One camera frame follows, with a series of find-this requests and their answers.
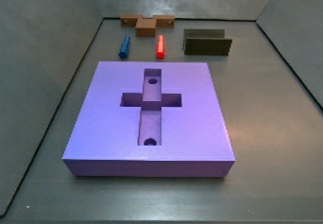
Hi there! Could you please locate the purple board with cross slot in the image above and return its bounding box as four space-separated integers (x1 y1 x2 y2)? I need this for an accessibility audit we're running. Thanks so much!
63 61 235 177

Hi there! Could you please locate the red cylindrical peg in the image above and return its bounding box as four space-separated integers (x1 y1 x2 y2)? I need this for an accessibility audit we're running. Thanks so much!
156 35 166 60

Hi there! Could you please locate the blue cylindrical peg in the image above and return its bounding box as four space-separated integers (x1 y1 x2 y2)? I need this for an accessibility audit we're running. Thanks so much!
119 35 130 59

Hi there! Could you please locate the dark olive H-shaped block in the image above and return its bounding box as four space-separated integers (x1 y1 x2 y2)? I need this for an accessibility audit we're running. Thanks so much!
183 29 232 56

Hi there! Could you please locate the brown T-shaped block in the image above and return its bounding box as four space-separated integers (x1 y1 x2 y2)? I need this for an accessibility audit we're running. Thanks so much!
120 14 175 37

